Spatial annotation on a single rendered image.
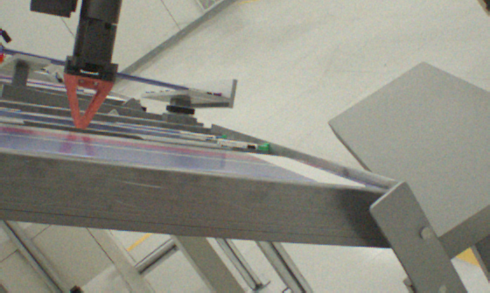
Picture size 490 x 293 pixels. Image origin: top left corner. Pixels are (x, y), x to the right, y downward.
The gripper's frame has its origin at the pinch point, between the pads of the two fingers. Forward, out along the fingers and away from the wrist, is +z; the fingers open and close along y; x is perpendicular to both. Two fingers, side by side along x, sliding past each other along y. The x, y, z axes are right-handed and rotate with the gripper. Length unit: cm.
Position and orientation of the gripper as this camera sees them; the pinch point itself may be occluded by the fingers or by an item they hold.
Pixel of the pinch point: (80, 122)
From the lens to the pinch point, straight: 99.1
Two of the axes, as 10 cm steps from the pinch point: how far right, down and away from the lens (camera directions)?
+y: 3.4, 1.1, -9.3
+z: -1.8, 9.8, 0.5
